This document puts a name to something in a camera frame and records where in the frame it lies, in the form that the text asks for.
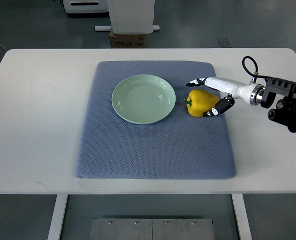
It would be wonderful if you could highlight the white machine base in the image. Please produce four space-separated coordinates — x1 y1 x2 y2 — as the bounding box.
94 0 160 35

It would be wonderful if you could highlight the light green plate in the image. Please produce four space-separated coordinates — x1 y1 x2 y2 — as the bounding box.
111 74 176 125

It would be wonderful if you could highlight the right white table leg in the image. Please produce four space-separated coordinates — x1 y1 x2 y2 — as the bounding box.
232 193 252 240

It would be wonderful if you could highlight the cardboard box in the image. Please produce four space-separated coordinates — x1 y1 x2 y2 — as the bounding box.
109 29 146 49

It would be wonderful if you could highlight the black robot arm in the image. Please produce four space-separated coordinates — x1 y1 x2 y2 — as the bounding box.
242 56 296 133

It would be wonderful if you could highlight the yellow bell pepper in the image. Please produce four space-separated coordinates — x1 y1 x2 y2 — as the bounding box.
184 89 219 117

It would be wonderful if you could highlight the metal base plate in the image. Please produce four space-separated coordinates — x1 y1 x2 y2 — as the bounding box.
90 218 215 240

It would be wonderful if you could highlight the white table leg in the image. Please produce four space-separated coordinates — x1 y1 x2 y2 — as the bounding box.
47 194 68 240
232 193 252 240

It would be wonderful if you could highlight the grey floor plate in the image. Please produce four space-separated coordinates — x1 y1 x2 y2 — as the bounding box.
217 37 232 46

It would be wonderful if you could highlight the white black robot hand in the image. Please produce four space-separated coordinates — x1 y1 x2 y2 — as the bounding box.
186 77 264 117

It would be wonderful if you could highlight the left white table leg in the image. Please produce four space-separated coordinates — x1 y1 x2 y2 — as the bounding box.
47 194 68 240

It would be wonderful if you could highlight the white cabinet with slot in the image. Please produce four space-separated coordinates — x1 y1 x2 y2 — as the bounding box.
62 0 108 14

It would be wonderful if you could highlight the blue quilted mat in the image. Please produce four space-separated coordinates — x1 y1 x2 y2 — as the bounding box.
75 60 237 180

